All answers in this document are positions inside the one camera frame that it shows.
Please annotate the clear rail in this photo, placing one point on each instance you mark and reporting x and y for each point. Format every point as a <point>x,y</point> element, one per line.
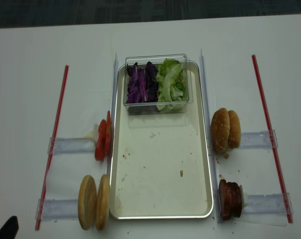
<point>266,204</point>
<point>58,145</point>
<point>51,209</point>
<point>263,139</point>

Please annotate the shredded purple cabbage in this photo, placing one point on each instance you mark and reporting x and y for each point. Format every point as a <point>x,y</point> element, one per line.
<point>142,86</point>

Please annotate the front sesame bun top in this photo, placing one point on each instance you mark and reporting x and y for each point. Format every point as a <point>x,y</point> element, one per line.
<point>220,129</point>

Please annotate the rear tomato slice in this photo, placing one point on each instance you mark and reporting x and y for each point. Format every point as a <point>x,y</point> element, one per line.
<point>108,119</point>

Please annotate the left red strip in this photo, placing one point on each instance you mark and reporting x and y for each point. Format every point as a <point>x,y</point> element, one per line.
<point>54,133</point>

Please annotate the front tomato slice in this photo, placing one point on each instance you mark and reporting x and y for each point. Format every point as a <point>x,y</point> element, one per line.
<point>100,144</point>

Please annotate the upper right clear rail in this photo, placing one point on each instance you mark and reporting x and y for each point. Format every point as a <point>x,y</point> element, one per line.
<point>263,139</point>

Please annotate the upper left clear rail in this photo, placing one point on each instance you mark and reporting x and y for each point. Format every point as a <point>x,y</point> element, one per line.
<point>58,145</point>

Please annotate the meat patty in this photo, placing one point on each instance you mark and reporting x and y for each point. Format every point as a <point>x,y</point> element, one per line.
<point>236,199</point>
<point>226,200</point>

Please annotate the lower right clear rail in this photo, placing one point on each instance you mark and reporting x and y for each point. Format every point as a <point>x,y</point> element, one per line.
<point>266,204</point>

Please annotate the clear plastic salad container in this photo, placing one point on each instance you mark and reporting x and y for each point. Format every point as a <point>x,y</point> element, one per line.
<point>157,107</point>

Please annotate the tomato slice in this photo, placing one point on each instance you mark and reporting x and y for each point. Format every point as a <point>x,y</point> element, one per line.
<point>108,119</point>
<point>100,144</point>
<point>107,137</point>

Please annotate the red strip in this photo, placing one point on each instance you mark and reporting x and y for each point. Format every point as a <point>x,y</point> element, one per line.
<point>54,133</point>
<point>275,151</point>

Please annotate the middle tomato slice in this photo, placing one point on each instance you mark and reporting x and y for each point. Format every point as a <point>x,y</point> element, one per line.
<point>107,137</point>

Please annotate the sesame bun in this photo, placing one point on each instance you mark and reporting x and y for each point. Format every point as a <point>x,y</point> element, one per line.
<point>235,130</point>
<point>220,129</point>

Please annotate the metal baking tray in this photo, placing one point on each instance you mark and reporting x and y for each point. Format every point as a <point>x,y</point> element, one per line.
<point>160,167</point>

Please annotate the right red strip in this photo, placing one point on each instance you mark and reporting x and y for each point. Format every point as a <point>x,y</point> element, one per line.
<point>275,151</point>

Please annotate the white patty stopper block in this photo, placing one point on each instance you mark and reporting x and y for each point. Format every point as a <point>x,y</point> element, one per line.
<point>244,198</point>

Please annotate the rear sesame bun top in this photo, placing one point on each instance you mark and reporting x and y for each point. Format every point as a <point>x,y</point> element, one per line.
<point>235,130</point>

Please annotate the clear long divider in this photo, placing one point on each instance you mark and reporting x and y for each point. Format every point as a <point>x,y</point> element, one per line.
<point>112,112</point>
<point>211,153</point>

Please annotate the left clear long divider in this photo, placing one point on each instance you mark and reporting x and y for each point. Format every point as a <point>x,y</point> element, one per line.
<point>112,112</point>

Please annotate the bun half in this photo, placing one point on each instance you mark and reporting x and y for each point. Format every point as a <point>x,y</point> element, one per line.
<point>102,205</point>
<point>87,202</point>

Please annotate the white tomato stopper block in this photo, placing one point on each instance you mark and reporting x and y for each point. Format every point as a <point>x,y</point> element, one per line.
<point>95,134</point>

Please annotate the rear meat patty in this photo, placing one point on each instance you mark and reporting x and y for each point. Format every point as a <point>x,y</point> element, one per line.
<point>236,199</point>

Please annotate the green lettuce leaves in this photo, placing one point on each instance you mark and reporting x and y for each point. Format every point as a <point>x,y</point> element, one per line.
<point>172,81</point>

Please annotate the lower left clear rail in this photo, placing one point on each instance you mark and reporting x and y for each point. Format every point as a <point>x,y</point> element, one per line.
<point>51,209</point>

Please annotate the right clear long divider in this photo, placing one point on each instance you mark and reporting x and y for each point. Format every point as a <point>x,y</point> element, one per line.
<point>211,153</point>

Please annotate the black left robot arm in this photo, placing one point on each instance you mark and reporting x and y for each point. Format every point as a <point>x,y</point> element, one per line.
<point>10,228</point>

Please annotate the front meat patty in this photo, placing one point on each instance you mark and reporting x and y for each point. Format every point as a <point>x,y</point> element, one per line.
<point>226,200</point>

